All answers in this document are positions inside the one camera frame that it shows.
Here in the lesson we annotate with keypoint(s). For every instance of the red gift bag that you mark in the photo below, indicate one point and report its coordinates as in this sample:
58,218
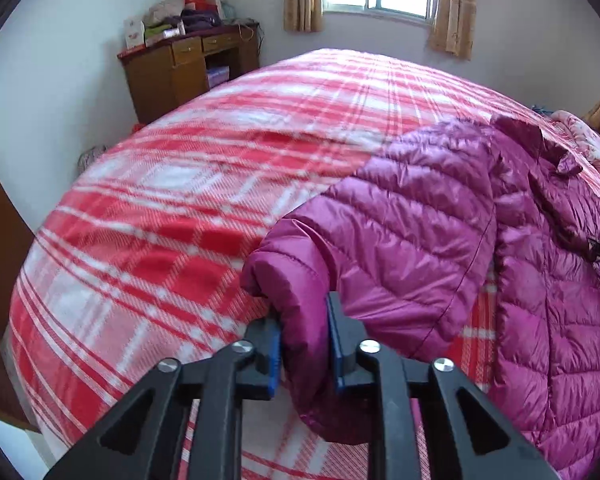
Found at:
200,1

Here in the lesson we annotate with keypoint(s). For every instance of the red plaid bed sheet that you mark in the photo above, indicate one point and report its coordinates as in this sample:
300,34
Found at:
155,185

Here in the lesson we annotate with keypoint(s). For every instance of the magenta puffer jacket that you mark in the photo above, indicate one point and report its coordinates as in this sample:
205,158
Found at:
420,240

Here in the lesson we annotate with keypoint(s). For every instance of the purple folded clothes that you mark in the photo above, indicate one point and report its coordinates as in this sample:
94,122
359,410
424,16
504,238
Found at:
199,19

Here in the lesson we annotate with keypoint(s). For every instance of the blue box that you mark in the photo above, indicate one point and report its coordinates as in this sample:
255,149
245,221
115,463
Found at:
217,77

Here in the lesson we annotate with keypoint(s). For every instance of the pink floral quilt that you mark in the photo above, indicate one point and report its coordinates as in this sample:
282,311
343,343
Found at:
592,142

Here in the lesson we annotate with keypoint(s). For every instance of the brown wooden door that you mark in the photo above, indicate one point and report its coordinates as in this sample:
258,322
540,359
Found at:
0,285

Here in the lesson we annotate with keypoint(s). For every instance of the blue cloth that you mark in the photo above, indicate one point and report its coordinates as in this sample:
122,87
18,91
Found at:
541,109

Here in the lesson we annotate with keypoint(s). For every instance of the white paper bag red print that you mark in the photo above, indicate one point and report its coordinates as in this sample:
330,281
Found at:
134,34

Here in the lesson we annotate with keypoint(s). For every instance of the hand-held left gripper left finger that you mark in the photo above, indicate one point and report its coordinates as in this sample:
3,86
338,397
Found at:
275,360

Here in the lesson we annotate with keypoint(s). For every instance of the wooden desk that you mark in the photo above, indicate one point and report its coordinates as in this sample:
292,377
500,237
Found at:
155,80

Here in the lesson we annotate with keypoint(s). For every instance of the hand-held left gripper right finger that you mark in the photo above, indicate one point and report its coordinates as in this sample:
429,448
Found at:
336,355

